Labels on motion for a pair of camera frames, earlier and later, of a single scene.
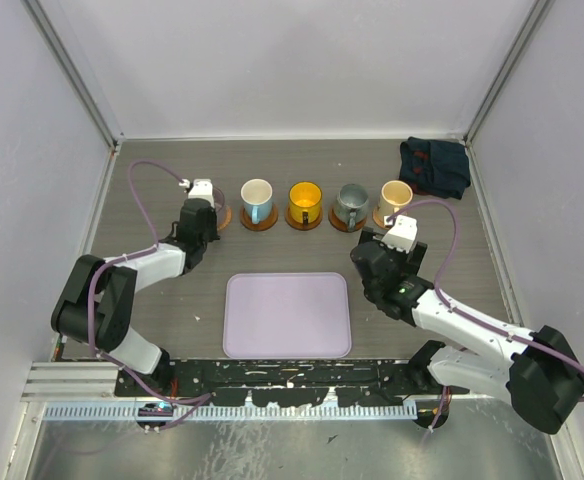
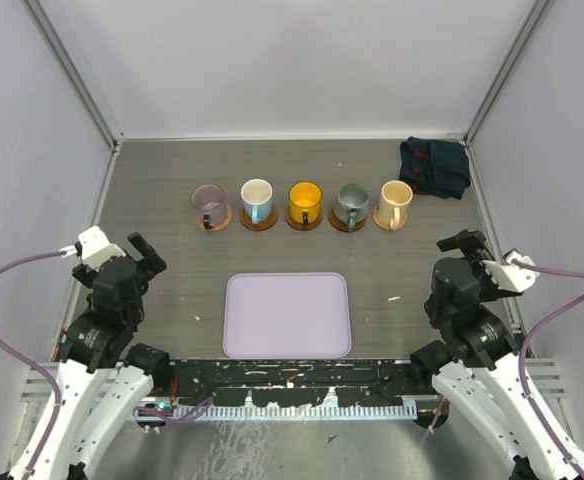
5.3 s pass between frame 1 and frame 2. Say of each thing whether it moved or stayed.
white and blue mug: stayed
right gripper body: moved
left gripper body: moved
